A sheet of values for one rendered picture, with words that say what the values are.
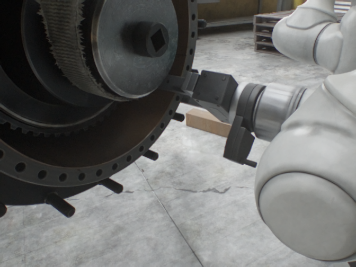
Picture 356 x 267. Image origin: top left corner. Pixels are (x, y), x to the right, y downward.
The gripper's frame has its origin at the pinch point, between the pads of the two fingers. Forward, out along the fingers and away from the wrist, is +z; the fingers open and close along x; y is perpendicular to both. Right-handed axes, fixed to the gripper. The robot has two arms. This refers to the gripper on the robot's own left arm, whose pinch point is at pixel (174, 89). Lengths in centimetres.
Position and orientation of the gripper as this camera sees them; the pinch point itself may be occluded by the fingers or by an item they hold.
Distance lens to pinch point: 51.6
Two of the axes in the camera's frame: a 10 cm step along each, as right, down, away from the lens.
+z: -8.0, -2.7, 5.3
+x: -4.8, -2.4, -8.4
